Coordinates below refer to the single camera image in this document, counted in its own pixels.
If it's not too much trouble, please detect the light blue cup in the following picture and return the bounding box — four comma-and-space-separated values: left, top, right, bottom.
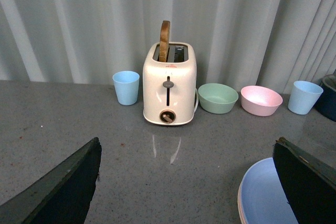
288, 80, 323, 115
112, 71, 140, 105

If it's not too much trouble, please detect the pink plate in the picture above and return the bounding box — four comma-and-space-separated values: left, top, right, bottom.
237, 182, 247, 224

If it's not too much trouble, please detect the pink bowl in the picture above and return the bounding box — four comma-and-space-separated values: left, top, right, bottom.
241, 86, 283, 116

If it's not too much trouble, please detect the white toaster cable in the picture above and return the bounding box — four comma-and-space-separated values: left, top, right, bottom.
193, 87, 200, 114

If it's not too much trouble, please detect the blue plate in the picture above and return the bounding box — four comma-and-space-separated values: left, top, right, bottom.
241, 157, 298, 223

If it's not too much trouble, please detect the light blue cup right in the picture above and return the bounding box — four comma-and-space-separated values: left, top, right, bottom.
288, 80, 323, 115

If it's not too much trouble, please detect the green bowl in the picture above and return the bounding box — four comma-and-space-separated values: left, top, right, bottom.
198, 83, 239, 114

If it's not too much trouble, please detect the grey pleated curtain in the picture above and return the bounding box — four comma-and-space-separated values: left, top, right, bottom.
1, 0, 335, 93

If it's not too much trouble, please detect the brown bread slice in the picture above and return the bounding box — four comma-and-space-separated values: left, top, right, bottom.
159, 20, 170, 62

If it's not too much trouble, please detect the glass pot lid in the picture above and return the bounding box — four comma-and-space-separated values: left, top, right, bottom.
321, 74, 336, 91

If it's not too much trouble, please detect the light blue cup left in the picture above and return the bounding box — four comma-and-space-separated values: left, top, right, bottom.
112, 71, 140, 105

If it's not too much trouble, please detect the dark blue pot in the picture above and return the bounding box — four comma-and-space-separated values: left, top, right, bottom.
314, 84, 336, 122

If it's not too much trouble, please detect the cream two-slot toaster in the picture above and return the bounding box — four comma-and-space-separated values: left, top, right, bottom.
142, 42, 198, 126

